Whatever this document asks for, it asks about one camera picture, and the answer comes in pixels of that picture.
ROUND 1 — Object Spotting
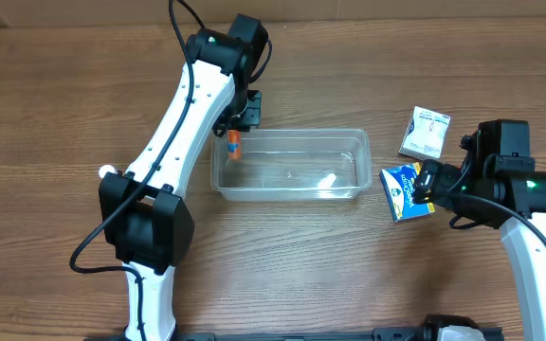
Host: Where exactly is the orange tube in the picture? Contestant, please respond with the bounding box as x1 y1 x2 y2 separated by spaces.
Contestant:
227 130 242 160

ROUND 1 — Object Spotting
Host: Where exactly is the blue VapoDrops box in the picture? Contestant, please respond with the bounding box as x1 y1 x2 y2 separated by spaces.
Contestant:
379 163 435 222

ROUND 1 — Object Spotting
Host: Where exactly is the white medicine box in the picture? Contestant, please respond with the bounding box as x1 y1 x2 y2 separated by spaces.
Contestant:
399 106 451 160

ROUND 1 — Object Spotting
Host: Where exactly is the clear plastic container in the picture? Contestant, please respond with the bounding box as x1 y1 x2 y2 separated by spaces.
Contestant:
210 129 373 202

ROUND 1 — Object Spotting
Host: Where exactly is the dark bottle white cap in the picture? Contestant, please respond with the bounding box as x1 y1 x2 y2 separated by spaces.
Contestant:
99 165 117 179

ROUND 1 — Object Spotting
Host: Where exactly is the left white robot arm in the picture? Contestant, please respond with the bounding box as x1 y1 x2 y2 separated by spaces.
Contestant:
99 14 271 340

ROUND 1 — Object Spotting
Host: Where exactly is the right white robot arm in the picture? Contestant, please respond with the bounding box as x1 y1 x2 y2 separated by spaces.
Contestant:
414 119 546 340

